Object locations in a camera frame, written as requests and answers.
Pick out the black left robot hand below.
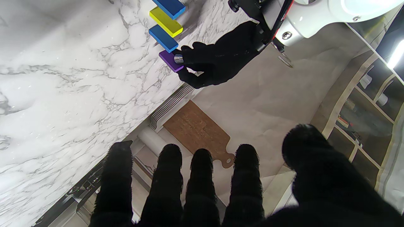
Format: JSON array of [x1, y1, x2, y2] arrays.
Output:
[[173, 20, 269, 89]]

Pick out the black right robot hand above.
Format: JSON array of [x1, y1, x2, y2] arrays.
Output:
[[89, 124, 404, 227]]

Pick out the purple domino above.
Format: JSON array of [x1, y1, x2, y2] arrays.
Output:
[[158, 50, 184, 73]]

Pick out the blue domino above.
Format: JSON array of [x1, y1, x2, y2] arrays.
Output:
[[151, 0, 186, 20], [148, 25, 179, 53]]

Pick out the yellow domino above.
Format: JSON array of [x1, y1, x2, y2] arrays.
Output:
[[149, 7, 184, 38]]

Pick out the chrome faucet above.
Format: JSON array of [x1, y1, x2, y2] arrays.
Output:
[[278, 52, 294, 68]]

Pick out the stack of white plates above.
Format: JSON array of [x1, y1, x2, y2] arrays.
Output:
[[149, 84, 195, 131]]

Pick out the brown wooden cutting board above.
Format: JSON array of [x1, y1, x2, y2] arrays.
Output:
[[163, 100, 235, 169]]

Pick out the white framed shelf unit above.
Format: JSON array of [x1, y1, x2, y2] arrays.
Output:
[[311, 54, 404, 193]]

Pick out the bright tube light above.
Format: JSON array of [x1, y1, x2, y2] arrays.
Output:
[[387, 39, 404, 70]]

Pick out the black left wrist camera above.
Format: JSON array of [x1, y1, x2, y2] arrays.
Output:
[[228, 0, 275, 32]]

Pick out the red left arm cable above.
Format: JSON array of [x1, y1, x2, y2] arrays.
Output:
[[271, 0, 294, 38]]

